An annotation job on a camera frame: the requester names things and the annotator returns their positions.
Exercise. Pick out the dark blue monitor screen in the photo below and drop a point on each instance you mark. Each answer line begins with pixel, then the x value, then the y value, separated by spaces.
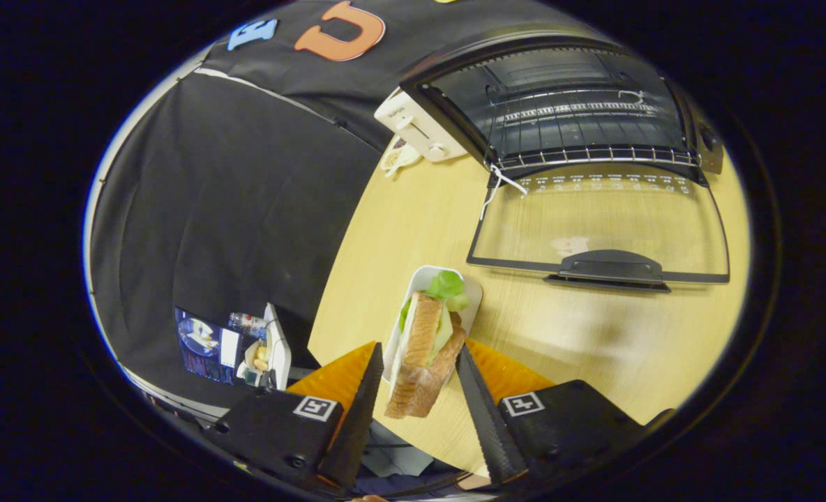
pixel 200 345

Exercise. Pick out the toast sandwich with lettuce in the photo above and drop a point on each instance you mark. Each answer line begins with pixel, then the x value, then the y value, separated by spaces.
pixel 423 348

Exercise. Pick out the white food tray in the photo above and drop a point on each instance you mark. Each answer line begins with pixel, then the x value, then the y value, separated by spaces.
pixel 432 277

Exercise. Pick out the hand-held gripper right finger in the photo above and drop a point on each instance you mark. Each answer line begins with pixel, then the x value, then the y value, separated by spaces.
pixel 483 418

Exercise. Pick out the white flat box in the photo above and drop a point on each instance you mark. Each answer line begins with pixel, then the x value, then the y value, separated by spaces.
pixel 278 348

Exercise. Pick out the black toaster oven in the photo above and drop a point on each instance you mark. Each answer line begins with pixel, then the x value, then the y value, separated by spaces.
pixel 580 125

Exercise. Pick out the clear plastic bottle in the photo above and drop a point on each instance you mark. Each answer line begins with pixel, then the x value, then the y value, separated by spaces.
pixel 247 323

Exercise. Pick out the person's grey clothing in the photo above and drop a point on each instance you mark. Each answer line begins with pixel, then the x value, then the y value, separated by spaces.
pixel 399 457

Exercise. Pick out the white pop-up toaster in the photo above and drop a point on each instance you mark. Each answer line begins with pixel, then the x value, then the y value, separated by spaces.
pixel 420 125

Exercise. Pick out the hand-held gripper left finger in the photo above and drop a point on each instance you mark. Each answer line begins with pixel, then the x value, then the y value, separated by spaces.
pixel 358 425

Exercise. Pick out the black backdrop cloth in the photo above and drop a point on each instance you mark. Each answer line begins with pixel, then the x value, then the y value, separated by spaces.
pixel 231 209

